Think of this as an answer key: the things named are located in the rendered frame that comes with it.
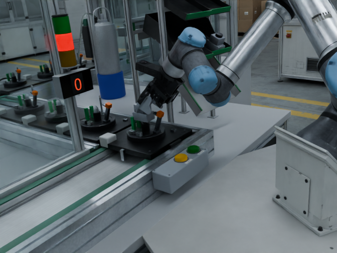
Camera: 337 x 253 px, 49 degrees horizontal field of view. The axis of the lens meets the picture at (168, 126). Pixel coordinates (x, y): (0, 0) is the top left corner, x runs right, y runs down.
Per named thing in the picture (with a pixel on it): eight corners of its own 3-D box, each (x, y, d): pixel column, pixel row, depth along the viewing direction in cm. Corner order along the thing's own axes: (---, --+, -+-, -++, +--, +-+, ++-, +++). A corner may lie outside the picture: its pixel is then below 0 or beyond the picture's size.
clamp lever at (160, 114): (160, 130, 129) (164, 112, 125) (157, 132, 128) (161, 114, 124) (152, 125, 131) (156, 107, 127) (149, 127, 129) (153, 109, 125)
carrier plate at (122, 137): (192, 134, 135) (192, 128, 135) (151, 160, 118) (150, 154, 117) (143, 124, 150) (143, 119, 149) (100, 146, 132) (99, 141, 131)
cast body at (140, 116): (155, 118, 131) (153, 100, 128) (147, 122, 128) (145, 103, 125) (137, 115, 136) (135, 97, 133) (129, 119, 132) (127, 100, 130)
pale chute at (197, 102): (218, 107, 150) (224, 101, 147) (196, 116, 142) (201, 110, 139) (180, 55, 157) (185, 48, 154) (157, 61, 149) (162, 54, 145)
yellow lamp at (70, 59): (80, 64, 116) (77, 48, 115) (67, 68, 113) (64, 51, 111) (70, 63, 119) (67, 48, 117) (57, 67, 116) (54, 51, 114)
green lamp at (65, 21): (74, 31, 113) (71, 15, 111) (61, 34, 109) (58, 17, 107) (64, 31, 116) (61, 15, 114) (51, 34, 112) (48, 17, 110)
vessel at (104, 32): (126, 70, 223) (117, 5, 210) (109, 76, 213) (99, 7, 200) (110, 69, 232) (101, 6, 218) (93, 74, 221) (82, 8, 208)
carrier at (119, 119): (141, 124, 150) (137, 94, 146) (97, 145, 133) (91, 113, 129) (100, 116, 165) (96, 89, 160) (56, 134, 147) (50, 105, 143)
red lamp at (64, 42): (77, 48, 114) (74, 32, 113) (64, 51, 111) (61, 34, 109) (67, 47, 117) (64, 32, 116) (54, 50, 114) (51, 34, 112)
